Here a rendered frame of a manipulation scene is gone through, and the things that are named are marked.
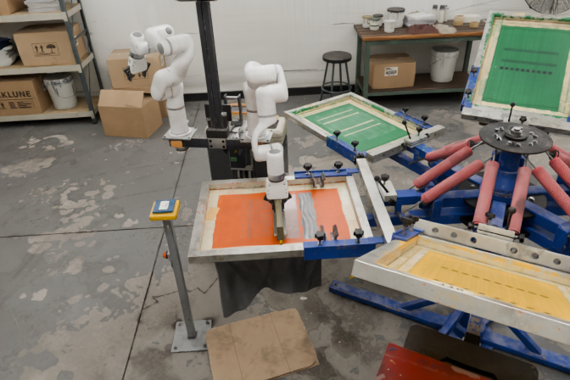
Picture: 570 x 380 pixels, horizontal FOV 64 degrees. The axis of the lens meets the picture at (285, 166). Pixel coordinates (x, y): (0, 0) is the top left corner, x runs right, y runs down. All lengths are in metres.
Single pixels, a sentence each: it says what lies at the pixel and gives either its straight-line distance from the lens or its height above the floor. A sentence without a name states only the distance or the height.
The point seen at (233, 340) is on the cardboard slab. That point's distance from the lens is 2.89.
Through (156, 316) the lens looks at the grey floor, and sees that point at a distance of 3.15.
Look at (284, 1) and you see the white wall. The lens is 5.65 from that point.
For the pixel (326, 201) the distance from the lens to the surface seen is 2.27.
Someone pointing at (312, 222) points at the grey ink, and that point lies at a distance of 2.13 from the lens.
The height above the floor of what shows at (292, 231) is 0.95.
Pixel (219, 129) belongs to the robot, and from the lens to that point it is 2.52.
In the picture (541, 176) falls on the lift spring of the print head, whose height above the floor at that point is 1.23.
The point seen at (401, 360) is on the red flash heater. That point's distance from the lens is 1.46.
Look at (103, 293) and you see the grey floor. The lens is 3.42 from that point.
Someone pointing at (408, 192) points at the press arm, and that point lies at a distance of 2.22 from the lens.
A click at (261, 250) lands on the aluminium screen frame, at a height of 0.99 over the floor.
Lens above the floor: 2.27
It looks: 31 degrees down
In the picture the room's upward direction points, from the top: 3 degrees counter-clockwise
